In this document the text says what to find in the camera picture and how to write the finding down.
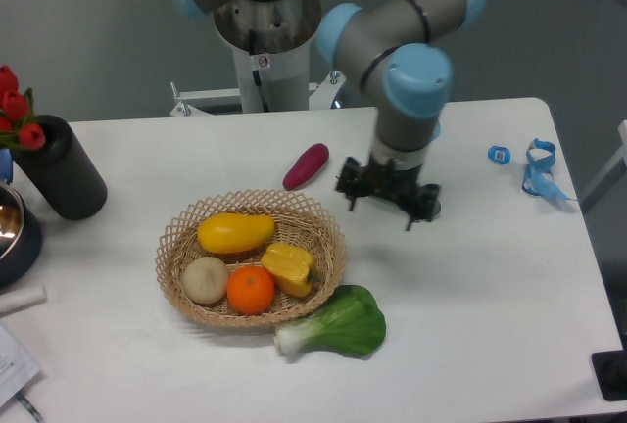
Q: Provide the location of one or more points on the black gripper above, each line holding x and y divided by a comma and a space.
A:
375, 170

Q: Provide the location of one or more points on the yellow bell pepper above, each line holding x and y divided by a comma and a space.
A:
292, 268

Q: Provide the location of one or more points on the green bok choy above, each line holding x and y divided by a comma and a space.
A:
350, 323

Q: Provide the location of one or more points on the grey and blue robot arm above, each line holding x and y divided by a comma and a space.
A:
386, 53

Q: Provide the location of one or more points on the woven wicker basket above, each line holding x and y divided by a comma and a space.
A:
299, 220

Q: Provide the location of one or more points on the dark green cucumber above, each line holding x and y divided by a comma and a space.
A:
419, 203

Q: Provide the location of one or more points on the blue curved tape strip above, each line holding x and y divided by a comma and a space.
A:
437, 131

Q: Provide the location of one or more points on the purple sweet potato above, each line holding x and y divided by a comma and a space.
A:
309, 164

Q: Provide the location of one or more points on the crumpled blue tape strip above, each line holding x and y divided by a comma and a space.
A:
538, 179

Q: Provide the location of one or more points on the orange fruit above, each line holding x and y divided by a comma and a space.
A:
250, 290

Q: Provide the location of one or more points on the yellow mango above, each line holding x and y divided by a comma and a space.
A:
230, 233

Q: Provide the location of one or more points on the beige steamed bun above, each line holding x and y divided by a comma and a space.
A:
204, 281

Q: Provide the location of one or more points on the black device at edge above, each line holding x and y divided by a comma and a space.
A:
610, 370

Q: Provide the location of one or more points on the black cylindrical vase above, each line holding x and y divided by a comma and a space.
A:
62, 171

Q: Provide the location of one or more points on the dark metal bowl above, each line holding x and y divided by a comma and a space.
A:
21, 236

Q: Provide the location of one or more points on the red tulip bouquet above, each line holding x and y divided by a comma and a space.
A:
19, 127

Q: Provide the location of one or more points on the white paper roll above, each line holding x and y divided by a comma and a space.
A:
22, 298

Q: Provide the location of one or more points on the white printed paper sheet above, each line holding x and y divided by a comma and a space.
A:
18, 367

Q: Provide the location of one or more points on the patterned pen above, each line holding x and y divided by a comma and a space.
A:
29, 407

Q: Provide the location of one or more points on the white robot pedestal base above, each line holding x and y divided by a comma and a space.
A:
271, 45

